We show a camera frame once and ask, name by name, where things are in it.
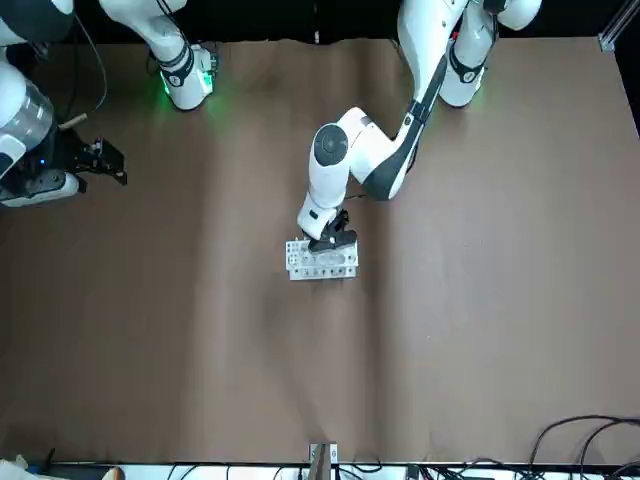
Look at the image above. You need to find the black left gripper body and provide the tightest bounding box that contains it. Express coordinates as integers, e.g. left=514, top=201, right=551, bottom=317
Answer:
left=322, top=209, right=352, bottom=239

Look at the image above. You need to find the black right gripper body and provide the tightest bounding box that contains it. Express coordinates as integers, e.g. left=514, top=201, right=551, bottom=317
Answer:
left=20, top=127, right=84, bottom=176

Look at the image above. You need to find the white test tube rack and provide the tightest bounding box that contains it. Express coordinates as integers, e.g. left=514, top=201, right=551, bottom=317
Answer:
left=284, top=238, right=361, bottom=283

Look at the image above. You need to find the white crumpled cloth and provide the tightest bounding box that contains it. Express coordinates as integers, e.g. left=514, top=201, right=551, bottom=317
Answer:
left=0, top=452, right=32, bottom=480

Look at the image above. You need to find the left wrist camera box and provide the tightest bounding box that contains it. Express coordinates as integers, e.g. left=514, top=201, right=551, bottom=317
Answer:
left=307, top=229, right=360, bottom=254

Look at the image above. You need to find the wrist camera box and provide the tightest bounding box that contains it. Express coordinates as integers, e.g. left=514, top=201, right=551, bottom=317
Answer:
left=0, top=169, right=82, bottom=207
left=307, top=229, right=360, bottom=254

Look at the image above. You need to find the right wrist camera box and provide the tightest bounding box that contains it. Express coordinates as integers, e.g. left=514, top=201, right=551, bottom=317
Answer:
left=0, top=169, right=82, bottom=207

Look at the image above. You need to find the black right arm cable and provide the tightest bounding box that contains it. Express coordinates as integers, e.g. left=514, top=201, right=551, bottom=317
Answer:
left=59, top=0, right=109, bottom=132

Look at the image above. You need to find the wooden post with metal bracket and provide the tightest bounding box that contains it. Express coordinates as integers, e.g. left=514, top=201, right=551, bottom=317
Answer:
left=308, top=442, right=339, bottom=480

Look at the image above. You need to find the silver aluminium frame bar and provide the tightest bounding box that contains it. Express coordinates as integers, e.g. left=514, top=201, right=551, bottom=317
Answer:
left=597, top=0, right=632, bottom=52

